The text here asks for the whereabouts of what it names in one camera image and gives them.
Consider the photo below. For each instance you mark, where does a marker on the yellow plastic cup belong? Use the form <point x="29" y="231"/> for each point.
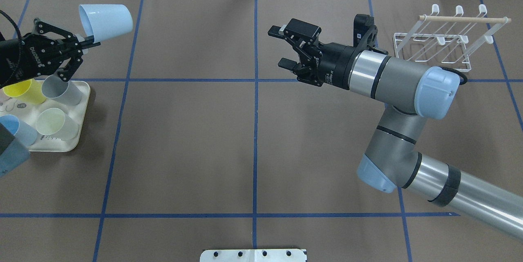
<point x="28" y="91"/>

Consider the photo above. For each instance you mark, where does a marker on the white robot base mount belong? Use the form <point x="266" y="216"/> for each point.
<point x="254" y="255"/>

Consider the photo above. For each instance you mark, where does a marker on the pale green plastic cup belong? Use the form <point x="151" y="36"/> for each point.
<point x="56" y="123"/>

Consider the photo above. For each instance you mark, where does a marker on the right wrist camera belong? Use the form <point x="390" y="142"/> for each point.
<point x="364" y="32"/>

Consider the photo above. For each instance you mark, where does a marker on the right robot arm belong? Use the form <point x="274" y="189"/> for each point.
<point x="412" y="94"/>

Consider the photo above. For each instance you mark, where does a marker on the light blue plastic cup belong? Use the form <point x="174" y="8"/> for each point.
<point x="105" y="21"/>

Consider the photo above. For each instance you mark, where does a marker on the grey plastic cup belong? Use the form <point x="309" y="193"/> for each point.
<point x="61" y="91"/>

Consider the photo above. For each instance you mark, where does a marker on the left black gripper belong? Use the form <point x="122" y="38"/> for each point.
<point x="9" y="62"/>

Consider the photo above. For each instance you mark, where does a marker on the white wire cup rack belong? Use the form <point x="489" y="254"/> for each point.
<point x="447" y="41"/>

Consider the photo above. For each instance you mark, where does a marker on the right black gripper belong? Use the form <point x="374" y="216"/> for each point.
<point x="334" y="65"/>

